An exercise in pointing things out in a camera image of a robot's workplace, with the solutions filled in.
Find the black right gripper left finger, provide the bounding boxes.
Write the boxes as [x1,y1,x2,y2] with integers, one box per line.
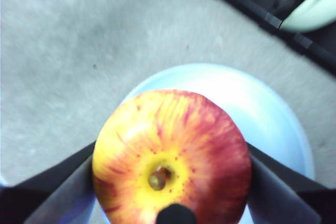
[0,141,97,224]

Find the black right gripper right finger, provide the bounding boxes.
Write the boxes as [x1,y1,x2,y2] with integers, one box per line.
[248,142,336,224]

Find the blue plate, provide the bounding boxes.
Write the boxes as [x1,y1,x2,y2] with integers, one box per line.
[89,62,315,224]

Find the red yellow apple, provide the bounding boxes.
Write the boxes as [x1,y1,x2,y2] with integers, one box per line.
[92,89,253,224]

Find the pale green plate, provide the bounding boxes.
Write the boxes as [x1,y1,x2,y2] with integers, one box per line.
[278,0,336,34]

